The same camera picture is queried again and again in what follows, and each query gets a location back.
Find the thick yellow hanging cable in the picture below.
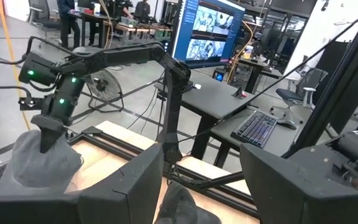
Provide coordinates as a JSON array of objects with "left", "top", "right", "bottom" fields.
[{"left": 0, "top": 0, "right": 32, "bottom": 131}]

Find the large monitor blue screen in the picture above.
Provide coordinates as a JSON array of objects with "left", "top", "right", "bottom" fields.
[{"left": 170, "top": 0, "right": 247, "bottom": 68}]

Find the blue-grey denim cap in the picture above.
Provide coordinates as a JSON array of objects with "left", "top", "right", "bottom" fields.
[{"left": 0, "top": 129, "right": 83, "bottom": 197}]

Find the black office chair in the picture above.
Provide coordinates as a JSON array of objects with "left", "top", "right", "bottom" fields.
[{"left": 26, "top": 0, "right": 62, "bottom": 38}]

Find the light grey desk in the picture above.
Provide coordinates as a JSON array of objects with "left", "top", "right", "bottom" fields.
[{"left": 209, "top": 93, "right": 323, "bottom": 169}]

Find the dark grey desk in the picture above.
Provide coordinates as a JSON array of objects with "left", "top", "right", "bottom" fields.
[{"left": 154, "top": 67, "right": 260, "bottom": 162}]

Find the grey mesh office chair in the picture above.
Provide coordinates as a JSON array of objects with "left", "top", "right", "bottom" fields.
[{"left": 268, "top": 67, "right": 329, "bottom": 125}]

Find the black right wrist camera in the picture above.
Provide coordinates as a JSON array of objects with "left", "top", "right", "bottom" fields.
[{"left": 18, "top": 96, "right": 45, "bottom": 111}]

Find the small black box blue light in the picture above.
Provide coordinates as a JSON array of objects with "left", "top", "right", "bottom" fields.
[{"left": 212, "top": 67, "right": 227, "bottom": 83}]

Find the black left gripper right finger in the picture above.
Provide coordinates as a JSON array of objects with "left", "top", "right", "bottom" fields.
[{"left": 240, "top": 142, "right": 358, "bottom": 224}]

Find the black floor fan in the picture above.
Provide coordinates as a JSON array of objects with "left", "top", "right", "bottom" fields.
[{"left": 85, "top": 67, "right": 126, "bottom": 113}]

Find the red and black desk object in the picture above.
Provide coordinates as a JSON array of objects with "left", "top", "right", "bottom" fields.
[{"left": 231, "top": 86, "right": 248, "bottom": 100}]

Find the black desk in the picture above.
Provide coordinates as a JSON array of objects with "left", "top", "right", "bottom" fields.
[{"left": 234, "top": 57, "right": 284, "bottom": 95}]

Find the black keyboard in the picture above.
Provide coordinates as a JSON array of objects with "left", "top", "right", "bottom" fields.
[{"left": 230, "top": 110, "right": 278, "bottom": 149}]

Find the grey metal machine part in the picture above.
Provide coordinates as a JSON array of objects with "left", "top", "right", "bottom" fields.
[{"left": 286, "top": 129, "right": 358, "bottom": 192}]

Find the grey computer mouse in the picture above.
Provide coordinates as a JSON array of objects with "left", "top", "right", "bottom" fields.
[{"left": 277, "top": 118, "right": 298, "bottom": 131}]

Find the yellow bottle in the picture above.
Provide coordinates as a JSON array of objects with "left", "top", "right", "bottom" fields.
[{"left": 242, "top": 45, "right": 255, "bottom": 60}]

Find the dark charcoal denim cap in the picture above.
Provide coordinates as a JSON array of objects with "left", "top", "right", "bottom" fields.
[{"left": 154, "top": 182, "right": 223, "bottom": 224}]

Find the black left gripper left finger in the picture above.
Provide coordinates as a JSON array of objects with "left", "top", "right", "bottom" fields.
[{"left": 0, "top": 142, "right": 165, "bottom": 224}]

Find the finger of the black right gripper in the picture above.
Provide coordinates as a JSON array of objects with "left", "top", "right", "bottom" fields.
[{"left": 40, "top": 124, "right": 65, "bottom": 154}]

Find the person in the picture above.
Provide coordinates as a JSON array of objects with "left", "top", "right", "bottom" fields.
[
  {"left": 134, "top": 0, "right": 152, "bottom": 24},
  {"left": 56, "top": 0, "right": 82, "bottom": 50}
]

